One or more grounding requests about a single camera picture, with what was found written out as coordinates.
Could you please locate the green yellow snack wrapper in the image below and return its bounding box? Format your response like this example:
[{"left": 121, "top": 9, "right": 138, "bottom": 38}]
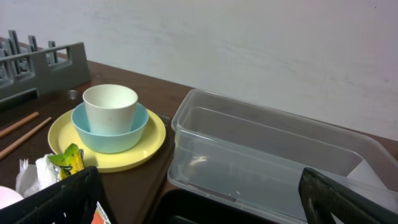
[{"left": 48, "top": 143, "right": 85, "bottom": 180}]

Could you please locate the pink bowl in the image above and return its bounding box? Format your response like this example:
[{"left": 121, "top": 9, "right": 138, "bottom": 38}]
[{"left": 0, "top": 186, "right": 24, "bottom": 209}]

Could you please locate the brown serving tray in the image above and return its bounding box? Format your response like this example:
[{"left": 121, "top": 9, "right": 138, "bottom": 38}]
[{"left": 1, "top": 90, "right": 183, "bottom": 223}]

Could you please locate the grey plastic dish rack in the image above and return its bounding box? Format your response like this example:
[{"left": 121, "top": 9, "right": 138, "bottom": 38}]
[{"left": 1, "top": 30, "right": 91, "bottom": 111}]

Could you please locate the wooden chopstick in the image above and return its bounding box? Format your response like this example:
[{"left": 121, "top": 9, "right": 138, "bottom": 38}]
[
  {"left": 0, "top": 112, "right": 39, "bottom": 138},
  {"left": 0, "top": 117, "right": 52, "bottom": 160}
]

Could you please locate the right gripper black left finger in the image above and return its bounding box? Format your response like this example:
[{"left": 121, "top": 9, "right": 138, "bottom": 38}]
[{"left": 1, "top": 167, "right": 102, "bottom": 224}]

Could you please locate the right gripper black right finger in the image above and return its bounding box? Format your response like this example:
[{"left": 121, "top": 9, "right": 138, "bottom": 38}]
[{"left": 298, "top": 168, "right": 397, "bottom": 224}]

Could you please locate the black tray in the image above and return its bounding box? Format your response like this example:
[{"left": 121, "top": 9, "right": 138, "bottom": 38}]
[{"left": 147, "top": 189, "right": 275, "bottom": 224}]

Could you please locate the white plastic cup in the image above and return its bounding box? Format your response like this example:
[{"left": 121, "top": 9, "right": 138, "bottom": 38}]
[{"left": 83, "top": 84, "right": 138, "bottom": 135}]

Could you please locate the clear plastic bin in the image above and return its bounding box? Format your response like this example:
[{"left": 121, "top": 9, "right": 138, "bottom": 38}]
[{"left": 167, "top": 89, "right": 397, "bottom": 223}]

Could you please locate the light blue bowl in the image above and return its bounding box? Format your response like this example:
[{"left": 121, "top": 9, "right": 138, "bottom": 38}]
[{"left": 71, "top": 103, "right": 149, "bottom": 154}]

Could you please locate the yellow plate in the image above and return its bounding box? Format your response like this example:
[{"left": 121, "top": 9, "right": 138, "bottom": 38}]
[{"left": 47, "top": 110, "right": 166, "bottom": 173}]

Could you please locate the white napkin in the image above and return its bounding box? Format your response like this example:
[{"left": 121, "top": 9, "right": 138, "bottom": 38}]
[{"left": 15, "top": 154, "right": 60, "bottom": 198}]

